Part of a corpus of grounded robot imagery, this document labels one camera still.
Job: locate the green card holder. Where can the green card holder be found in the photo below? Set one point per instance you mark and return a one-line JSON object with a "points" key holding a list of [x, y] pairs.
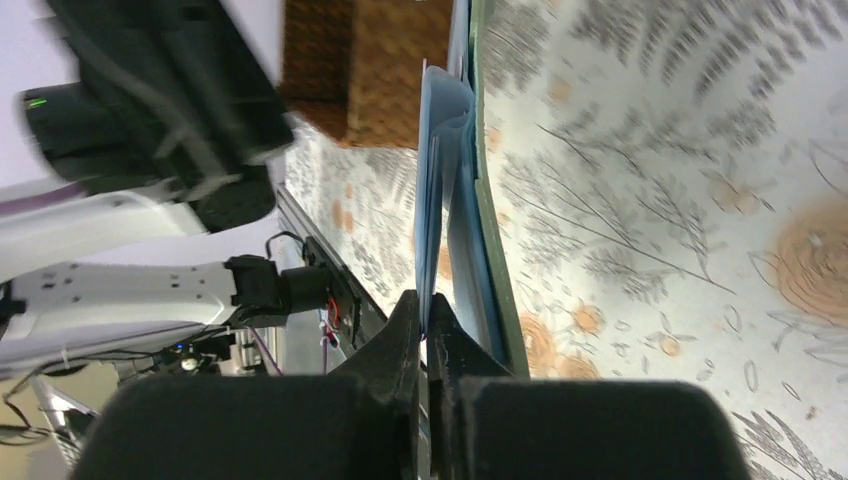
{"points": [[454, 208]]}

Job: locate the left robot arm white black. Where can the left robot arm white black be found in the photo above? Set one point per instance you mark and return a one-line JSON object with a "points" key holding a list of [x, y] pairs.
{"points": [[59, 310]]}

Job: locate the woven brown basket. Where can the woven brown basket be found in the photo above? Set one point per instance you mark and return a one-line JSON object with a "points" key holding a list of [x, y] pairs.
{"points": [[353, 68]]}

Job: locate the floral table mat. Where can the floral table mat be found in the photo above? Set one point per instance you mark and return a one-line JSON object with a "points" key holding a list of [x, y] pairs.
{"points": [[670, 186]]}

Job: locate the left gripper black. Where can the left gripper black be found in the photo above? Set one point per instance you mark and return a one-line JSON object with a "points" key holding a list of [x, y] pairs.
{"points": [[169, 94]]}

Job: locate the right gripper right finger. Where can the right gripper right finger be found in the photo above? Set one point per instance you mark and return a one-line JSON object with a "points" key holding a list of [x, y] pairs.
{"points": [[487, 423]]}

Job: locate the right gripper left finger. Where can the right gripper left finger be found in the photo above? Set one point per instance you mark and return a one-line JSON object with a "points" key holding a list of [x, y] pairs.
{"points": [[359, 421]]}

